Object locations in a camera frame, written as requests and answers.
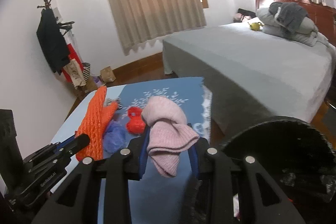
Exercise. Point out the blue plastic bag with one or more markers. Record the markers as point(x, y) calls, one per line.
point(114, 137)

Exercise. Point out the orange foam fruit net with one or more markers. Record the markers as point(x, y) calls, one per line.
point(94, 124)

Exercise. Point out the blue patterned bed sheet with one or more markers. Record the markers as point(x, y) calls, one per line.
point(144, 180)

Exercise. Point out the wooden coat rack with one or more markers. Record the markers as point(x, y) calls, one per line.
point(46, 5)

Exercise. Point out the red wooden headboard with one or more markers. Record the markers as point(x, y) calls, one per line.
point(322, 16)

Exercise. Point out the pink knit hat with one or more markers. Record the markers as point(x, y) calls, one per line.
point(169, 134)

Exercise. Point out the striped bag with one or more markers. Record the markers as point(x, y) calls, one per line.
point(86, 71)

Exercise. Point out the grey sock bundle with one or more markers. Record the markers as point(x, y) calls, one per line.
point(110, 101)

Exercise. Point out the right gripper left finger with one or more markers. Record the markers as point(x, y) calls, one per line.
point(77, 197)

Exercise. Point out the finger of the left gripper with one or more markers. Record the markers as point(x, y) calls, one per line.
point(74, 147)
point(65, 142)

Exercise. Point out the dark grey hoodie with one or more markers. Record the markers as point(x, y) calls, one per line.
point(288, 14)

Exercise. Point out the brown paper bag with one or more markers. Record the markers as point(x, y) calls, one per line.
point(107, 75)

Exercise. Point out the red hanging bag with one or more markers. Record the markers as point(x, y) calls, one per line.
point(72, 55)

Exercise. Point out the black coat on rack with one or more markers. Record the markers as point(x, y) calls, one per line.
point(52, 42)

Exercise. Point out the grey covered bed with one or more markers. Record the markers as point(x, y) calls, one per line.
point(252, 75)

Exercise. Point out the red plastic bag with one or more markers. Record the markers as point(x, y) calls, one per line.
point(135, 125)

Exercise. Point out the black trash bin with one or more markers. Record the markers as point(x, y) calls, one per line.
point(281, 170)

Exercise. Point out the cardboard box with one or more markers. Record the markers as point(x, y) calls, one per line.
point(82, 91)

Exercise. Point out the pink item on bed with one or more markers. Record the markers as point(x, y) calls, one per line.
point(243, 15)

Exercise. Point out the beige tote bag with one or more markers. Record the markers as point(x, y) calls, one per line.
point(74, 72)

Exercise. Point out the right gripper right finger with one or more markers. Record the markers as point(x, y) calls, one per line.
point(238, 181)

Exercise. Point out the yellow plush toy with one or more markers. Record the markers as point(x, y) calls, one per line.
point(256, 26)

